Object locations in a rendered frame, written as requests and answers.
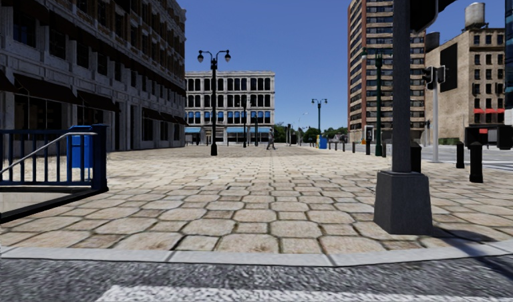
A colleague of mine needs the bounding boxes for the white building with arched windows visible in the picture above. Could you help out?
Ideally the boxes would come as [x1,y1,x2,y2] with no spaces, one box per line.
[184,70,277,146]

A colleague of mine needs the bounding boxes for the trees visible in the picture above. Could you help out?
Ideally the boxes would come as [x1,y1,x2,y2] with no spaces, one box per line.
[274,123,349,144]

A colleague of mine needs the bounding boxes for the black two-headed street lamp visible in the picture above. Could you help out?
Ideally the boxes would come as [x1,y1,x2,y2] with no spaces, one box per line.
[196,49,232,157]
[311,98,329,137]

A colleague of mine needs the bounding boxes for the green street lamp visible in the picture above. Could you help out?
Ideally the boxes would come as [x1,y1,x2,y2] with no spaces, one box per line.
[360,47,386,158]

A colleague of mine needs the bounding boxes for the traffic light with square base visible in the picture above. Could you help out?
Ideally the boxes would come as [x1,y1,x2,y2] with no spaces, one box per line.
[373,0,458,236]

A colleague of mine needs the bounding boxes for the dark stairway railing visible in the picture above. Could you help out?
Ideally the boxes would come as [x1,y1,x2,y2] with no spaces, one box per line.
[0,124,110,224]

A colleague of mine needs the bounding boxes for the red brick tower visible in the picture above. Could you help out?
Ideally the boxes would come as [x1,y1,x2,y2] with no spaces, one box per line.
[347,0,426,144]

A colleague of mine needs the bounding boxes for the traffic light on grey pole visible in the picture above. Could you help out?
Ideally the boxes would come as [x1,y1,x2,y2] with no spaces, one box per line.
[421,65,447,164]

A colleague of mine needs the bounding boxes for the blue letter box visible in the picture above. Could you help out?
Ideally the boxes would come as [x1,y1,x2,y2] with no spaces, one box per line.
[67,125,96,182]

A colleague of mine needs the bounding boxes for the tan concrete building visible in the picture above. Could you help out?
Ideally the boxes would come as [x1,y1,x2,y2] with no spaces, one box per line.
[423,2,506,144]

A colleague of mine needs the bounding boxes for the pale stone building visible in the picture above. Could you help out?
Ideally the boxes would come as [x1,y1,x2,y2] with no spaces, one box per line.
[0,0,188,154]

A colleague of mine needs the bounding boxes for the glass tower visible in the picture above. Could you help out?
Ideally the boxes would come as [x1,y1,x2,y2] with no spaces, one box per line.
[504,0,513,126]

